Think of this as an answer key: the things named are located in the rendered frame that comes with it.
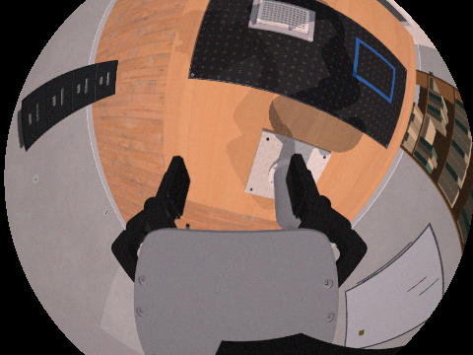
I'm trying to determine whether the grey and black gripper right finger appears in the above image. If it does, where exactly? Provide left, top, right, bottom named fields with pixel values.
left=286, top=154, right=368, bottom=287

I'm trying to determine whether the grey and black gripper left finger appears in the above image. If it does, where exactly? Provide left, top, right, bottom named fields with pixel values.
left=111, top=156, right=190, bottom=282

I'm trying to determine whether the blue taped rectangle outline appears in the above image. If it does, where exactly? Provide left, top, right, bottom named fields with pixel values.
left=352, top=37, right=395, bottom=103

